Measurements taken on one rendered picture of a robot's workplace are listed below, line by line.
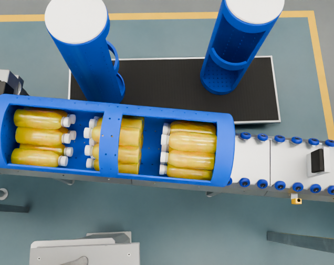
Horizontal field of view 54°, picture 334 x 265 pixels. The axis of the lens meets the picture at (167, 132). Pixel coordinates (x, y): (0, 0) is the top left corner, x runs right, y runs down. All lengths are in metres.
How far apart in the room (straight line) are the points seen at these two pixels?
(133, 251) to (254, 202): 1.35
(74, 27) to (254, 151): 0.97
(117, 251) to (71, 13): 1.03
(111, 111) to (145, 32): 1.62
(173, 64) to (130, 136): 1.33
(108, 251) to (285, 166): 0.82
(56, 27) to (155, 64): 1.02
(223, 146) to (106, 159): 0.41
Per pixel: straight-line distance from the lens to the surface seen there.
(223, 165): 1.16
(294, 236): 2.03
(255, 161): 1.49
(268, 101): 2.46
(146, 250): 2.34
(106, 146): 1.15
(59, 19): 1.61
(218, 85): 2.40
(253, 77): 2.50
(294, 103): 2.70
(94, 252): 1.28
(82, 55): 1.63
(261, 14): 1.65
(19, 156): 1.36
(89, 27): 1.56
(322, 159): 1.43
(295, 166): 1.55
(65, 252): 1.30
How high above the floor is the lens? 2.33
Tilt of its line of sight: 75 degrees down
